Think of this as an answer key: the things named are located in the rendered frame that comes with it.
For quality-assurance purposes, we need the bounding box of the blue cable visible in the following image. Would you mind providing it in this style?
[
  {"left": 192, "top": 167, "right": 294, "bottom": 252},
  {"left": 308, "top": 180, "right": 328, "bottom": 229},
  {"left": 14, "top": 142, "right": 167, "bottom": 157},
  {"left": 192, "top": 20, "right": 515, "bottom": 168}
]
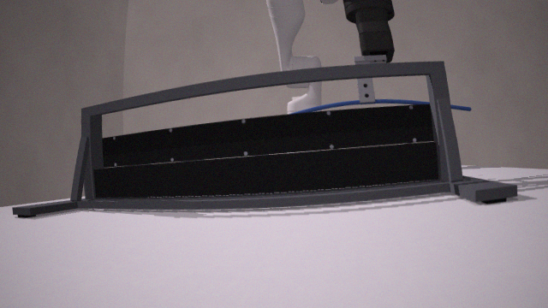
[{"left": 291, "top": 99, "right": 471, "bottom": 114}]

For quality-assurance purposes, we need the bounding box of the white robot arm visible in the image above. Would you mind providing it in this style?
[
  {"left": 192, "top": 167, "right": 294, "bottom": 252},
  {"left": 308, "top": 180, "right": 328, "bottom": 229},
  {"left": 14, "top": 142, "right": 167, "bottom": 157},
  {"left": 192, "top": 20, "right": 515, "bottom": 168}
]
[{"left": 266, "top": 0, "right": 322, "bottom": 114}]

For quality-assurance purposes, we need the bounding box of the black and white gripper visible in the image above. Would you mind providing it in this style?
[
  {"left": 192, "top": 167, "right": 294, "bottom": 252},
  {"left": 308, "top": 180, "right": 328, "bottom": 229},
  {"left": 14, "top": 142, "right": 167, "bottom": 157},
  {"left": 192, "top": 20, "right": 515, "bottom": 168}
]
[{"left": 343, "top": 0, "right": 395, "bottom": 104}]

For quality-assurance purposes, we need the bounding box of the grey metal rack with black panel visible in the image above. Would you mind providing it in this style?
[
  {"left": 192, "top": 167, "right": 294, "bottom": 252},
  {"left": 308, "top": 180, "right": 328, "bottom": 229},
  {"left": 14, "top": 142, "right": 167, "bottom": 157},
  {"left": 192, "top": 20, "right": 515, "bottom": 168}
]
[{"left": 12, "top": 61, "right": 517, "bottom": 218}]

